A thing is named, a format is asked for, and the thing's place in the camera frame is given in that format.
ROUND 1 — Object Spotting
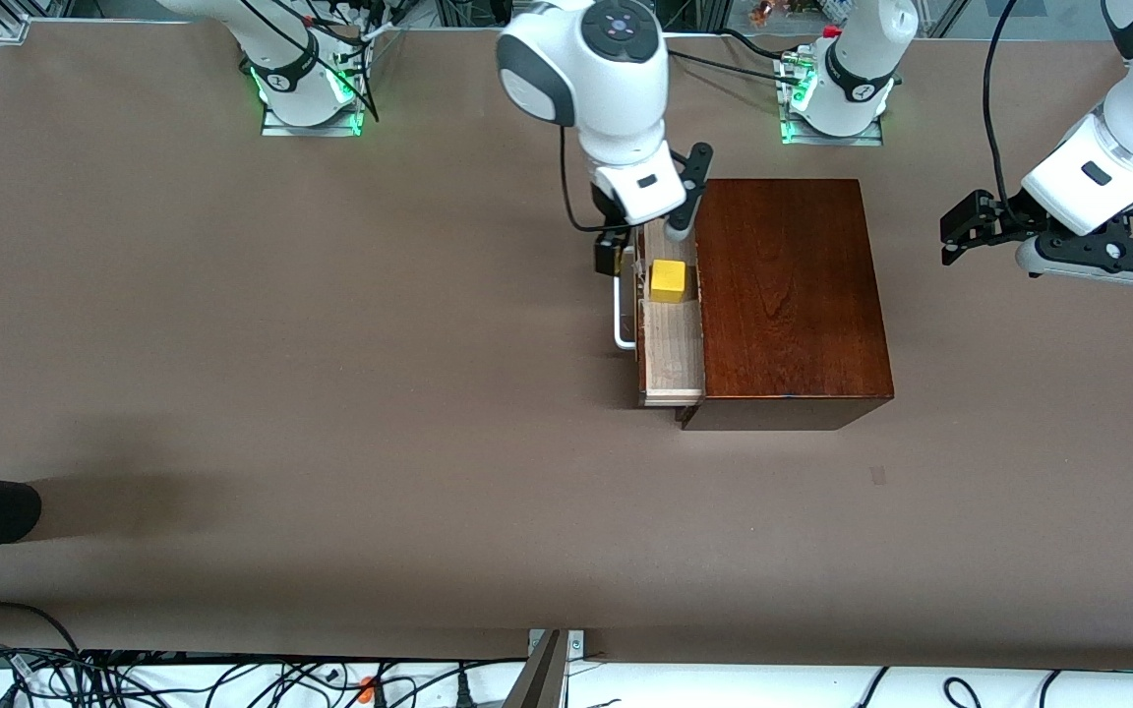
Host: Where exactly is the dark grey slanted beam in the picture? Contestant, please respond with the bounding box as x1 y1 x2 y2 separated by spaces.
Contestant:
503 629 569 708

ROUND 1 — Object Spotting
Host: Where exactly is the long black table cable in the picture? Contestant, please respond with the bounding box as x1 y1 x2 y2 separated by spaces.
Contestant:
670 49 794 88

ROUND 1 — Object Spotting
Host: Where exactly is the short black table cable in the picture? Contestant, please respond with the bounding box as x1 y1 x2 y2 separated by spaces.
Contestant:
719 28 811 62

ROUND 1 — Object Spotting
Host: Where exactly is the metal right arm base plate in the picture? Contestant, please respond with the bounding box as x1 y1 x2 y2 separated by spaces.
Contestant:
262 59 366 137

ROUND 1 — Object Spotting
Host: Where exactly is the wooden drawer with white handle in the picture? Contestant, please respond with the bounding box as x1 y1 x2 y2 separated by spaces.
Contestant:
614 221 707 408

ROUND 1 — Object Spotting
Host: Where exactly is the small metal edge bracket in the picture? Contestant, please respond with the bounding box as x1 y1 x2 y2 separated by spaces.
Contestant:
527 629 587 662

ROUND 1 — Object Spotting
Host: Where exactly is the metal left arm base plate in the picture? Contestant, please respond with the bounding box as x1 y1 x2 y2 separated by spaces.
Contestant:
778 54 884 147

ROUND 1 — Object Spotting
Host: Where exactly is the black arched cable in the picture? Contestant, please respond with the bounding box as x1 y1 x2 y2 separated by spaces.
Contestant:
0 602 84 658

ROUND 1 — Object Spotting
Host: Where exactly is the dark brown wooden cabinet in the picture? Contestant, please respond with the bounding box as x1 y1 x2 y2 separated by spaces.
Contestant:
677 179 895 432

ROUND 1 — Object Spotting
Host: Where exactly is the yellow cube block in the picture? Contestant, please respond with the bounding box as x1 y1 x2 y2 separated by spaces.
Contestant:
649 260 689 304

